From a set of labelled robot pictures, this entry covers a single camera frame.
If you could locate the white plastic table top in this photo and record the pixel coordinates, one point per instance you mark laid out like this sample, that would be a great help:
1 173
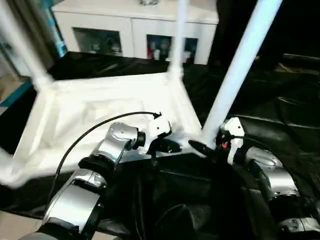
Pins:
87 107

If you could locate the white plastic table leg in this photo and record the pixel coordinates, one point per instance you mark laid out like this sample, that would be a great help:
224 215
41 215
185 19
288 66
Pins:
240 62
6 165
178 37
25 50

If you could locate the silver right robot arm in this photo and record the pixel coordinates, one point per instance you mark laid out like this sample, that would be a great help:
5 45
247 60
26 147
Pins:
272 170

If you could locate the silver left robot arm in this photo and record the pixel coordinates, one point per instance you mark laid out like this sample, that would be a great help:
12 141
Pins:
112 145

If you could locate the black mat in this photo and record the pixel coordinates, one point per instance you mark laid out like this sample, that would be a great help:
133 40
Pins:
275 100

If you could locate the red bottle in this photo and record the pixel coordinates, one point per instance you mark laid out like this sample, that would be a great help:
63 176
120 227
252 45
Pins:
149 51

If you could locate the dark low bench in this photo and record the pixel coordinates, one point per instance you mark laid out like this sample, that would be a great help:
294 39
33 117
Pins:
300 60

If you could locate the white glass-door cabinet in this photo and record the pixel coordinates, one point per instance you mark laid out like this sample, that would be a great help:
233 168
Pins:
125 20

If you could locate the black speaker with gold label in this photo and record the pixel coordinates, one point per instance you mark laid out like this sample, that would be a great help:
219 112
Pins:
287 25

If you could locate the clear glass jar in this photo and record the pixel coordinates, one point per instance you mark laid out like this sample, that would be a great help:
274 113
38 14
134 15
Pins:
148 2

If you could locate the light blue plastic rack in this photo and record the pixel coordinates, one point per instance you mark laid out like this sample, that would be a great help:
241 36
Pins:
57 32

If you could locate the teal floor strip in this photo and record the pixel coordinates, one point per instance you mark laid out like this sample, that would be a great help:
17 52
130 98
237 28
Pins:
13 93

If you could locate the grey-brown curtain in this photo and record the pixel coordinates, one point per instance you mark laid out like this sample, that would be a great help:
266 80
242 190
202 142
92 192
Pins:
35 30

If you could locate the glass sliding door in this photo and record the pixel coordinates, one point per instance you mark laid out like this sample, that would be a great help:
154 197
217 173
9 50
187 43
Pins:
10 57

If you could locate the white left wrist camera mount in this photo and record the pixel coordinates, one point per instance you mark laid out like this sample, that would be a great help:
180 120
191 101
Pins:
157 130

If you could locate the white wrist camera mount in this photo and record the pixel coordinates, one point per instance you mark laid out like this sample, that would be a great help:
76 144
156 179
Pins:
235 132
157 130

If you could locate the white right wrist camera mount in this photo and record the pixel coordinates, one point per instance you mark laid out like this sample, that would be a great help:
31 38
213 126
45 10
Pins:
235 132

